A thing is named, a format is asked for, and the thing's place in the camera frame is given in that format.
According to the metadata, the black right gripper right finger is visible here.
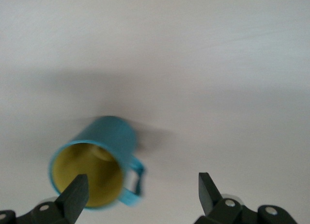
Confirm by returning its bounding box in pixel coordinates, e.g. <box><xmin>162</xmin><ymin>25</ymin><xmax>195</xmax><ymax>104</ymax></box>
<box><xmin>193</xmin><ymin>172</ymin><xmax>298</xmax><ymax>224</ymax></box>

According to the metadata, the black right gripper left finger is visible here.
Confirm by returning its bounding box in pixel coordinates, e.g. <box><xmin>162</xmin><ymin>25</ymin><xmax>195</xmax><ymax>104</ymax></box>
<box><xmin>0</xmin><ymin>174</ymin><xmax>89</xmax><ymax>224</ymax></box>

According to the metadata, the teal mug yellow inside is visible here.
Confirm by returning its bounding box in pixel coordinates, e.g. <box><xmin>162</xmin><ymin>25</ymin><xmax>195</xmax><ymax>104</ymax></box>
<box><xmin>48</xmin><ymin>115</ymin><xmax>147</xmax><ymax>209</ymax></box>

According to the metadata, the large table cover sheet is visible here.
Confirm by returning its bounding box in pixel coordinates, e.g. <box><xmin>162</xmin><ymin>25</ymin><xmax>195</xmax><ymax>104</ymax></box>
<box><xmin>0</xmin><ymin>0</ymin><xmax>310</xmax><ymax>224</ymax></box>

